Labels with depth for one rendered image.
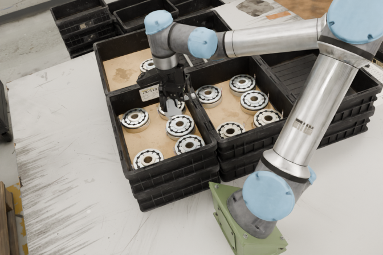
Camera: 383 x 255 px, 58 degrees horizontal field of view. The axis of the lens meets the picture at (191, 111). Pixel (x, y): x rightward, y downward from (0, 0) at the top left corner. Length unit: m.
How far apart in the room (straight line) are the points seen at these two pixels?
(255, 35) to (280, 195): 0.42
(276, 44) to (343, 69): 0.23
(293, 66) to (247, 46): 0.59
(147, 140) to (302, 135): 0.65
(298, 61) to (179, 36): 0.76
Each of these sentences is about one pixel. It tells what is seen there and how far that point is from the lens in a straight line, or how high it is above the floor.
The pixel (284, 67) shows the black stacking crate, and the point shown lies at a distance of 1.51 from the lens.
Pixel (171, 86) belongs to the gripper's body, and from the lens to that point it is 1.04.
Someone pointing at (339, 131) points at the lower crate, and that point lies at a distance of 1.37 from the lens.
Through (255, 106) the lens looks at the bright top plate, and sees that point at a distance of 1.29.
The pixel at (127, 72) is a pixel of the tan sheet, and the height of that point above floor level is 0.83.
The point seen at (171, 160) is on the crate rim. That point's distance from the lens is 1.06.
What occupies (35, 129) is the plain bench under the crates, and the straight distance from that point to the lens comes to 1.71.
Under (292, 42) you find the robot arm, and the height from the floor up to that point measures 1.23.
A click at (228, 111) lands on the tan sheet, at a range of 1.31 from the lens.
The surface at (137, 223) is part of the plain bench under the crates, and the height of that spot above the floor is 0.70.
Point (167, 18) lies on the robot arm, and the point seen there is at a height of 1.31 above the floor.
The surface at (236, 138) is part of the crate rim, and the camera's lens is 1.09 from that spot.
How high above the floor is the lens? 1.75
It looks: 44 degrees down
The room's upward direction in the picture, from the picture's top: 10 degrees counter-clockwise
